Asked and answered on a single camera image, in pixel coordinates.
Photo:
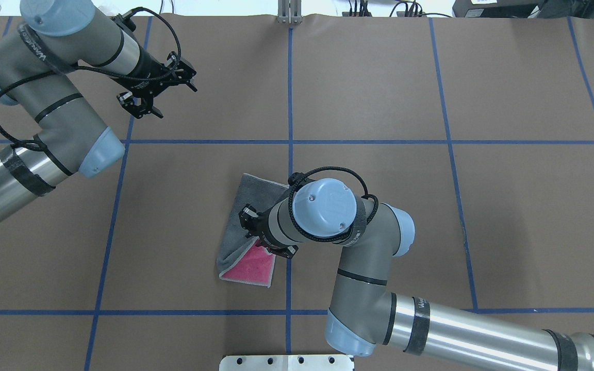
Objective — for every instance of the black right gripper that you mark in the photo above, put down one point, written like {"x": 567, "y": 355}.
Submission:
{"x": 259, "y": 225}

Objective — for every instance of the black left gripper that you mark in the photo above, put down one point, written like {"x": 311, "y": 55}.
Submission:
{"x": 147, "y": 73}

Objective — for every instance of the pink towel with grey back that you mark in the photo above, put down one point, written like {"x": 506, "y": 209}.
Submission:
{"x": 242, "y": 259}

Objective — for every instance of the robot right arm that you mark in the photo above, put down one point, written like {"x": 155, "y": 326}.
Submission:
{"x": 501, "y": 290}

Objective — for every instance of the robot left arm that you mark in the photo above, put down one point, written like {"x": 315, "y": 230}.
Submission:
{"x": 53, "y": 132}

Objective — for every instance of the black device top right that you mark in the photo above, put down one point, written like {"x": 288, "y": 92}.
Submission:
{"x": 523, "y": 9}

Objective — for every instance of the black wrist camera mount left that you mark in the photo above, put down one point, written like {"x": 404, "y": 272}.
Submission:
{"x": 179, "y": 72}

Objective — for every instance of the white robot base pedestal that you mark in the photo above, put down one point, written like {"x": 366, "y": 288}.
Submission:
{"x": 288, "y": 362}

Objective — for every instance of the aluminium camera mount post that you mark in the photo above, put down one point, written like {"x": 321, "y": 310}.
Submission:
{"x": 289, "y": 12}

